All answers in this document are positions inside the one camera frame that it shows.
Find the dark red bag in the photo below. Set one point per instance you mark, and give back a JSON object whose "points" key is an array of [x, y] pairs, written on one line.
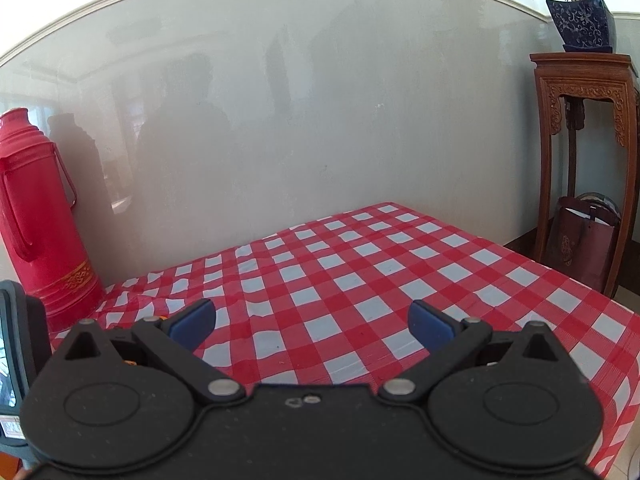
{"points": [[580, 245]]}

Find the blue patterned plant pot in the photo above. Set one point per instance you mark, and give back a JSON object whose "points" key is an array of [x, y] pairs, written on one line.
{"points": [[582, 22]]}

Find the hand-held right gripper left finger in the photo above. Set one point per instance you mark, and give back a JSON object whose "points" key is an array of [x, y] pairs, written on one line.
{"points": [[192, 322]]}

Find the red thermos flask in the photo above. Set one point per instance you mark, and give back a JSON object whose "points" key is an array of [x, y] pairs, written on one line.
{"points": [[42, 220]]}

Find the red checkered tablecloth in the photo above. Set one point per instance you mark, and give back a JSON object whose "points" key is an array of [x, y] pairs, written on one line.
{"points": [[375, 285]]}

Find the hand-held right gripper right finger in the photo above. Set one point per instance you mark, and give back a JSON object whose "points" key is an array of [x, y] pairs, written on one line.
{"points": [[430, 325]]}

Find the carved wooden plant stand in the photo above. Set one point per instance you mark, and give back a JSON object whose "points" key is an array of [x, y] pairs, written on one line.
{"points": [[582, 80]]}

